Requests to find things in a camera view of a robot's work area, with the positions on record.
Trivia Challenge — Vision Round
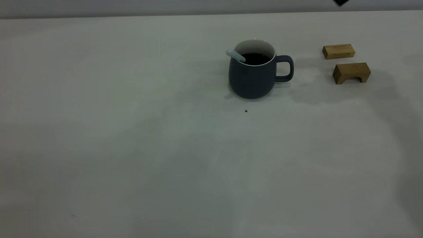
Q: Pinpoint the dark grey coffee mug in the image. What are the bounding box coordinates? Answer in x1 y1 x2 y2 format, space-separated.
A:
228 39 294 100

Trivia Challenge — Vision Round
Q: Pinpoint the metal spoon with white handle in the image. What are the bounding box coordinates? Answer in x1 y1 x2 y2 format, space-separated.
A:
225 49 247 63

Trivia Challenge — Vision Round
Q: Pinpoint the flat wooden block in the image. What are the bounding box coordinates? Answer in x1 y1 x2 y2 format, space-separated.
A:
322 44 356 60

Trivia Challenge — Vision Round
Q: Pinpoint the arched wooden block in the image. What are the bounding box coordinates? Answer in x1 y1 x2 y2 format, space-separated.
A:
332 62 371 85

